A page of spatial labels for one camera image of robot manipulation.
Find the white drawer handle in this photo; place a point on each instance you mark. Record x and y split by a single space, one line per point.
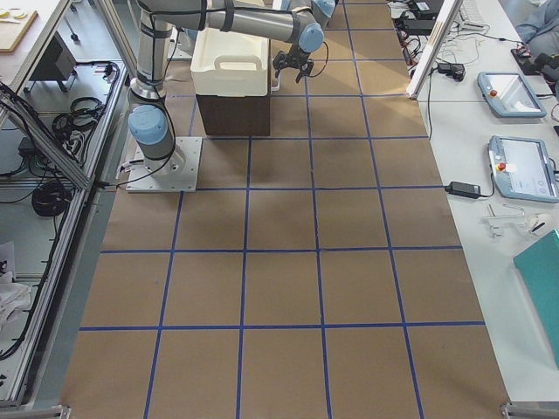
274 81

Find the brown wooden drawer cabinet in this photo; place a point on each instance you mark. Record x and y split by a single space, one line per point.
235 116

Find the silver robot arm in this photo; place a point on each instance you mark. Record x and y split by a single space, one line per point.
298 23

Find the white plastic tray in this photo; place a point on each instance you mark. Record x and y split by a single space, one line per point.
230 64

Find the black power adapter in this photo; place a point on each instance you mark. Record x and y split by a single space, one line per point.
463 189

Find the near blue teach pendant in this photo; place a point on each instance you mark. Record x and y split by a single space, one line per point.
522 169

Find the blue teach pendant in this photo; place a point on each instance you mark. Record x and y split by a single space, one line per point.
522 169
509 95

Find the far blue teach pendant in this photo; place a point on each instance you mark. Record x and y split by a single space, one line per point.
509 95

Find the teal box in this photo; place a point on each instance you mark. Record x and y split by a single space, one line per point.
538 265

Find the white crumpled cloth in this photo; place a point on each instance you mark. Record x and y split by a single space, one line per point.
15 297

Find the wooden board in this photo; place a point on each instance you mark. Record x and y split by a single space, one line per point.
14 25

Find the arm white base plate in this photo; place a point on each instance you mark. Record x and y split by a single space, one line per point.
177 174

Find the white aluminium frame post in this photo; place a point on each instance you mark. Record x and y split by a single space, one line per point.
441 28

